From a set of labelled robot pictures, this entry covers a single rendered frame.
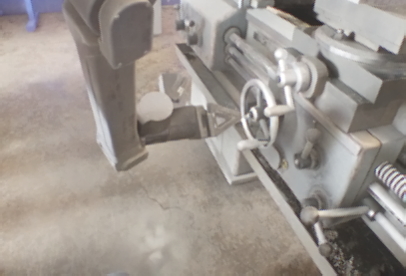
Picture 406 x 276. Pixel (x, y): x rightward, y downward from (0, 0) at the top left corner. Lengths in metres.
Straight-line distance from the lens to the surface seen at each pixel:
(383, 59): 0.76
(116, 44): 0.26
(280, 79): 0.73
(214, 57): 1.43
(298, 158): 0.81
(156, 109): 0.53
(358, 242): 1.06
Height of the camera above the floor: 1.18
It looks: 35 degrees down
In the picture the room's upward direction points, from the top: 4 degrees clockwise
